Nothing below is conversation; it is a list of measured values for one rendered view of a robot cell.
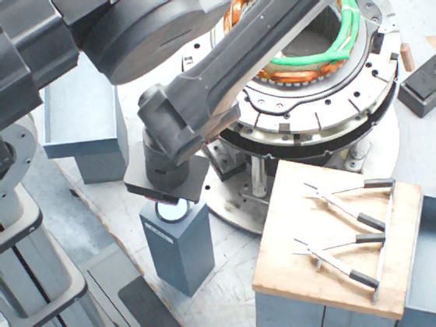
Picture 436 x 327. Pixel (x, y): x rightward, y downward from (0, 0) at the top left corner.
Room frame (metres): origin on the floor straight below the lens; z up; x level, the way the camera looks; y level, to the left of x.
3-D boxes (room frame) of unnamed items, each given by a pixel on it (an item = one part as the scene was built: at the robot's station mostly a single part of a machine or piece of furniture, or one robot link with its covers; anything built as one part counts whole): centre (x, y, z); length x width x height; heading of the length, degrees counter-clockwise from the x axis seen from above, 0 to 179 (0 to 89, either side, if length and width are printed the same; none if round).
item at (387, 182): (0.54, -0.21, 1.09); 0.04 x 0.01 x 0.02; 87
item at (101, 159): (0.79, 0.19, 0.92); 0.25 x 0.11 x 0.28; 0
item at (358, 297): (0.48, -0.15, 1.05); 0.20 x 0.19 x 0.02; 72
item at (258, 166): (0.68, -0.06, 0.91); 0.02 x 0.02 x 0.21
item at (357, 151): (0.73, -0.24, 0.91); 0.02 x 0.02 x 0.21
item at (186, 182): (0.57, 0.07, 1.16); 0.10 x 0.07 x 0.07; 70
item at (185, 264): (0.56, 0.07, 0.91); 0.07 x 0.07 x 0.25; 49
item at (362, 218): (0.49, -0.19, 1.09); 0.04 x 0.01 x 0.02; 57
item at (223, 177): (0.76, -0.01, 0.81); 0.08 x 0.05 x 0.02; 26
